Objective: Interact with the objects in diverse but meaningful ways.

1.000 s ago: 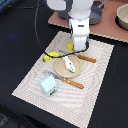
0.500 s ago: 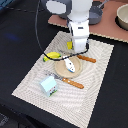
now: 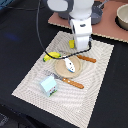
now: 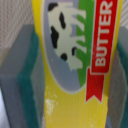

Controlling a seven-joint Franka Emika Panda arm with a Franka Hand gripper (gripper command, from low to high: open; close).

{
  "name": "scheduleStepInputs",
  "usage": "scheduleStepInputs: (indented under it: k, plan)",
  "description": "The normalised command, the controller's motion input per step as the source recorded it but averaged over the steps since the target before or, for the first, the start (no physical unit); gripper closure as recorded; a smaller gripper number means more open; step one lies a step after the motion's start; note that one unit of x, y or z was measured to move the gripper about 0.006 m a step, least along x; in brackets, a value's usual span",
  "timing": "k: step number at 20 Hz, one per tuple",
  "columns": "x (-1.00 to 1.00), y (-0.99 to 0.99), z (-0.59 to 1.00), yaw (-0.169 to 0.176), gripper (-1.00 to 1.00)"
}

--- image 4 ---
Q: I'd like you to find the gripper grey left finger with green pad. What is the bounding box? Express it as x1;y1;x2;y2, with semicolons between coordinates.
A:
0;25;44;128

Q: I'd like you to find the gripper grey right finger with green pad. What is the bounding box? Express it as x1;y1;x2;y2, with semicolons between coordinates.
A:
106;27;128;128

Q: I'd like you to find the yellow butter block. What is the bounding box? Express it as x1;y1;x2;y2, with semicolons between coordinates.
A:
32;0;123;128

